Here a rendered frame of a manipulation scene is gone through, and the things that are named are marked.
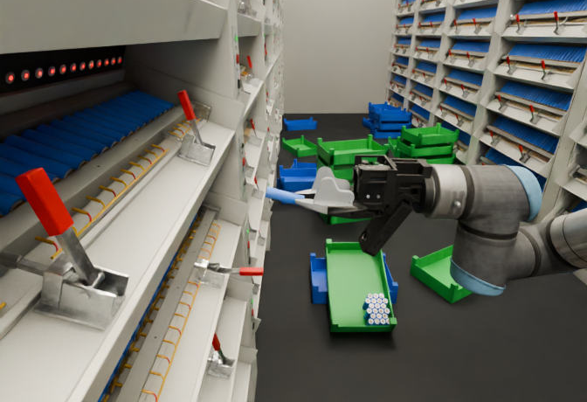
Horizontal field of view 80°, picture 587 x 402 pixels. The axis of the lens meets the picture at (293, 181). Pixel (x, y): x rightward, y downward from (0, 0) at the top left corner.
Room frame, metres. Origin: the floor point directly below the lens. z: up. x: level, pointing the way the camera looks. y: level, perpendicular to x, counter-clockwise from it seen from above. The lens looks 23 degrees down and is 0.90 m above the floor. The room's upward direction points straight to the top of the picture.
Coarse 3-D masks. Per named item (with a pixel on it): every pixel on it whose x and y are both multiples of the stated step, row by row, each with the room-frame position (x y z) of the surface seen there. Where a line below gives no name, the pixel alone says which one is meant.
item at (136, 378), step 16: (208, 224) 0.54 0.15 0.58; (192, 240) 0.48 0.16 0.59; (192, 256) 0.44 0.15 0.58; (176, 272) 0.40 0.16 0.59; (176, 288) 0.37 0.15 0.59; (176, 304) 0.34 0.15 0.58; (192, 304) 0.36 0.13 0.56; (160, 320) 0.31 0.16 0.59; (160, 336) 0.29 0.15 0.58; (144, 352) 0.27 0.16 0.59; (144, 368) 0.25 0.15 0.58; (128, 384) 0.23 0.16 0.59; (144, 384) 0.24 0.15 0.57; (128, 400) 0.22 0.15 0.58
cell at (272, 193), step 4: (268, 188) 0.51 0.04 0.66; (272, 188) 0.52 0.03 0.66; (268, 192) 0.51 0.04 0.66; (272, 192) 0.51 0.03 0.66; (276, 192) 0.51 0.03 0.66; (280, 192) 0.51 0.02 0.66; (284, 192) 0.51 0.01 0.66; (288, 192) 0.52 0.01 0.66; (292, 192) 0.52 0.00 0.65; (268, 196) 0.51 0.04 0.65; (272, 196) 0.51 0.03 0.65; (276, 196) 0.51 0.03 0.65; (280, 196) 0.51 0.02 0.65; (284, 196) 0.51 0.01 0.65; (288, 196) 0.51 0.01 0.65; (292, 196) 0.51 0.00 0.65; (296, 196) 0.51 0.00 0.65; (300, 196) 0.52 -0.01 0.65; (280, 200) 0.51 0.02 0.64; (284, 200) 0.51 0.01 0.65; (288, 200) 0.51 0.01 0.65; (292, 200) 0.51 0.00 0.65; (296, 204) 0.51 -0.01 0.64
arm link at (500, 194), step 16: (480, 176) 0.50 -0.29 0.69; (496, 176) 0.50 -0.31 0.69; (512, 176) 0.50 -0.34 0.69; (528, 176) 0.50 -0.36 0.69; (480, 192) 0.48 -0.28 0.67; (496, 192) 0.48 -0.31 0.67; (512, 192) 0.48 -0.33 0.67; (528, 192) 0.48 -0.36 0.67; (480, 208) 0.48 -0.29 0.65; (496, 208) 0.48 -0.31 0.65; (512, 208) 0.48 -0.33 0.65; (528, 208) 0.48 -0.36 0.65; (464, 224) 0.51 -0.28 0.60; (480, 224) 0.48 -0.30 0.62; (496, 224) 0.47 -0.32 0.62; (512, 224) 0.47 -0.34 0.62
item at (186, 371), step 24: (216, 216) 0.59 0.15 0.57; (240, 216) 0.61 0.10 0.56; (216, 240) 0.53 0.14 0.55; (168, 288) 0.39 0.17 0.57; (192, 288) 0.40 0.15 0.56; (216, 288) 0.42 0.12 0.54; (192, 312) 0.36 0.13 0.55; (216, 312) 0.37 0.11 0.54; (192, 336) 0.32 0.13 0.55; (192, 360) 0.29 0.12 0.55; (168, 384) 0.26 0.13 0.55; (192, 384) 0.26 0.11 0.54
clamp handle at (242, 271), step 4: (216, 268) 0.43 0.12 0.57; (220, 268) 0.43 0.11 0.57; (224, 268) 0.43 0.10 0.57; (228, 268) 0.43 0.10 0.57; (232, 268) 0.43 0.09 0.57; (236, 268) 0.43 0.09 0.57; (240, 268) 0.43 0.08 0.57; (244, 268) 0.43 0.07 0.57; (248, 268) 0.43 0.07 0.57; (252, 268) 0.43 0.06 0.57; (256, 268) 0.43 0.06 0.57; (260, 268) 0.43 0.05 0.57; (216, 272) 0.43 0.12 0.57; (220, 272) 0.43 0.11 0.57; (224, 272) 0.43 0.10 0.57; (228, 272) 0.43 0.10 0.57; (232, 272) 0.43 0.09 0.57; (236, 272) 0.43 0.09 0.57; (240, 272) 0.43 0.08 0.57; (244, 272) 0.43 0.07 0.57; (248, 272) 0.43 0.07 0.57; (252, 272) 0.43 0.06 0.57; (256, 272) 0.43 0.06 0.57; (260, 272) 0.43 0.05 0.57
